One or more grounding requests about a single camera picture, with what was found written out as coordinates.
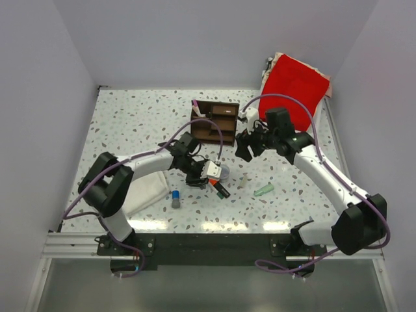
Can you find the beige small tube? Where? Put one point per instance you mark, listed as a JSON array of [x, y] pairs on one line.
[[243, 181]]

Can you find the white folded towel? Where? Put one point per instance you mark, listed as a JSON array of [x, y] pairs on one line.
[[144, 192]]

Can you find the clear jar of paperclips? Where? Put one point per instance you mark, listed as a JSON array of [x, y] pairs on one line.
[[225, 172]]

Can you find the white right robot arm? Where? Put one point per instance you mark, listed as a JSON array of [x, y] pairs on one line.
[[307, 157]]

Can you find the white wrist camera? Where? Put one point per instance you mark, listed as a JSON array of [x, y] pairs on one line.
[[211, 170], [248, 118]]

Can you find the pink capped white marker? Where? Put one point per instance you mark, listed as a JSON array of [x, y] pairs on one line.
[[196, 109]]

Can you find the blue grey stamp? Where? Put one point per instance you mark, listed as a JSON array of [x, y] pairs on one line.
[[176, 202]]

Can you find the aluminium frame rail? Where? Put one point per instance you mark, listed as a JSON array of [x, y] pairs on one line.
[[344, 156]]

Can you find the brown wooden desk organizer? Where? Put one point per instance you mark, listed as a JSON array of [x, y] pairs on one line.
[[220, 125]]

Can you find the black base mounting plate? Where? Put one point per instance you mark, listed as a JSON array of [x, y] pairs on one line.
[[233, 250]]

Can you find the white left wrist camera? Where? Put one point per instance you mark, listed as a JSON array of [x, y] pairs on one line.
[[211, 170]]

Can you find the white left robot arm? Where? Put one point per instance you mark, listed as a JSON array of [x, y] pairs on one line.
[[106, 184]]

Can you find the green translucent cap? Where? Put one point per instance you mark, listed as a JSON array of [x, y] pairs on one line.
[[263, 190]]

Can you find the white plastic basket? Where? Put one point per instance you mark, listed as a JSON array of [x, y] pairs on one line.
[[318, 114]]

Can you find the orange capped black highlighter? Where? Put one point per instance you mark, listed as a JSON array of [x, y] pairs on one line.
[[219, 188]]

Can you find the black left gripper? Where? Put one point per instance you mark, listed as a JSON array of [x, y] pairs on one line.
[[197, 180]]

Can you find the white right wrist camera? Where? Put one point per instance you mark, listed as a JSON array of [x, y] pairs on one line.
[[248, 118]]

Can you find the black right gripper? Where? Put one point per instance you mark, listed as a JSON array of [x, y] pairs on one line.
[[242, 140]]

